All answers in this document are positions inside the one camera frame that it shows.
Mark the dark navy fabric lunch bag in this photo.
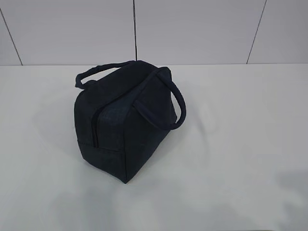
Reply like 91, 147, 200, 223
74, 60, 186, 183

